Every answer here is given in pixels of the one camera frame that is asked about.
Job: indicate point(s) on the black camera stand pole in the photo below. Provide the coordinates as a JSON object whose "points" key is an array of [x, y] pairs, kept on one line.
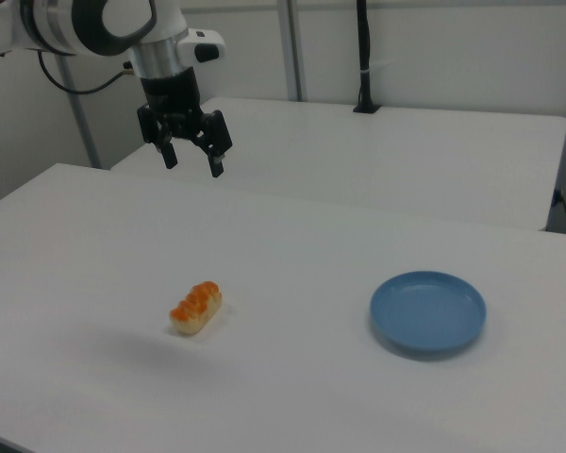
{"points": [[364, 47]]}

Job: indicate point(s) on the blue round plate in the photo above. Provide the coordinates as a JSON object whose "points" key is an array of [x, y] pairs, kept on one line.
{"points": [[427, 311]]}

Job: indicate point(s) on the wide aluminium frame post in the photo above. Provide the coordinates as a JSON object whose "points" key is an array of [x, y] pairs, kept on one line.
{"points": [[292, 47]]}

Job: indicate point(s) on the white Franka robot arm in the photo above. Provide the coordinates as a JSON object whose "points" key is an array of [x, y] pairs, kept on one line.
{"points": [[89, 23]]}

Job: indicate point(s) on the white rectangular table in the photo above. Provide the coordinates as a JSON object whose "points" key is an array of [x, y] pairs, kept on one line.
{"points": [[382, 160]]}

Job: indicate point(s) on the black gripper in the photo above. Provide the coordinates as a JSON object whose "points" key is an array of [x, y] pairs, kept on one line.
{"points": [[172, 96]]}

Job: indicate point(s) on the slim aluminium frame post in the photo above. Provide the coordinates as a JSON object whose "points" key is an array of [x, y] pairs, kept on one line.
{"points": [[78, 118]]}

